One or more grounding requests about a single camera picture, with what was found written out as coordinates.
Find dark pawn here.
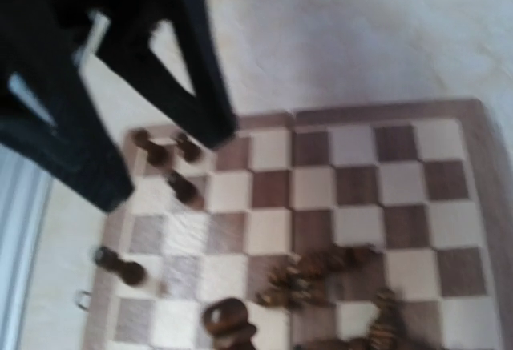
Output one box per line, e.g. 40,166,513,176
166,171,204,210
175,131,202,163
131,128,169,167

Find dark chess piece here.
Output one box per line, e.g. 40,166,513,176
202,298,257,350

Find dark pawn front left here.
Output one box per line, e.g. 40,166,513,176
131,128,169,167

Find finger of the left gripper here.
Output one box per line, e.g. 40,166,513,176
99,0,237,148

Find wooden chess board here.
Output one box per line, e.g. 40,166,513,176
83,99,512,349

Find dark pawn front centre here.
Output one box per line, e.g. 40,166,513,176
166,171,204,210

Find dark king lying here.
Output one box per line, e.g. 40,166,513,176
255,244,380,309

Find dark rook corner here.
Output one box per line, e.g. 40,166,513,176
93,246,147,286

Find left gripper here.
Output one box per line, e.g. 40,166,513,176
1,0,180,212

